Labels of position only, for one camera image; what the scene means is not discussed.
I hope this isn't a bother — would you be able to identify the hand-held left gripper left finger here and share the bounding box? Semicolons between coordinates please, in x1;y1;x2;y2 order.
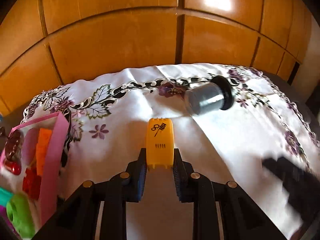
32;148;148;240

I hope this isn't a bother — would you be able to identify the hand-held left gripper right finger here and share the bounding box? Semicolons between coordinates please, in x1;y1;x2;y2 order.
172;148;288;240

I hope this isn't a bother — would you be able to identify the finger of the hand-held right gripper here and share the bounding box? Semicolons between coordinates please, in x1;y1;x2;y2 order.
262;156;310;188

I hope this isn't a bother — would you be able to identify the yellow plastic toy piece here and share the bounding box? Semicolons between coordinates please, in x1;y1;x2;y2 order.
146;117;174;172

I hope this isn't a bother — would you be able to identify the pink cardboard box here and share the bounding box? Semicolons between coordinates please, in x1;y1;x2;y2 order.
0;112;71;240

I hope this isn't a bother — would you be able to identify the orange plastic toy block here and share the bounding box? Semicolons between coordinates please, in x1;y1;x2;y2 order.
35;128;53;175

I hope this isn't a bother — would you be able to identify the red plastic toy piece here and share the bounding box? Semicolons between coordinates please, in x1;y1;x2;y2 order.
22;167;42;200

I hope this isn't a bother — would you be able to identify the green plastic toy ring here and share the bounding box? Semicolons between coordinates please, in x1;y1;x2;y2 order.
6;192;35;239

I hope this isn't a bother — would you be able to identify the red cylinder toy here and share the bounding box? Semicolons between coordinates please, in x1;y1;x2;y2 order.
4;160;22;175

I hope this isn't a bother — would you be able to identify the dark red leaf-shaped toy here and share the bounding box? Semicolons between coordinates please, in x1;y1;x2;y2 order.
0;127;25;161

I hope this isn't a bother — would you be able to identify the teal toy bin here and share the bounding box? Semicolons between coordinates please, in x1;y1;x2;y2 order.
0;189;13;207

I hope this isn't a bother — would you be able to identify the magenta plastic cup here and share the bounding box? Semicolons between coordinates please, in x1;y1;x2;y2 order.
0;205;10;228

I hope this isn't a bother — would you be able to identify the white embroidered tablecloth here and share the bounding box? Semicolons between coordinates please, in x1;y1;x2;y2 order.
21;64;320;240

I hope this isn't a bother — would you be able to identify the grey thread spool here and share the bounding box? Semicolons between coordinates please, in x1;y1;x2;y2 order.
184;75;235;115

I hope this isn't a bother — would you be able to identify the wooden wardrobe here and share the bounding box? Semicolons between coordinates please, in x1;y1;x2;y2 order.
0;0;313;117

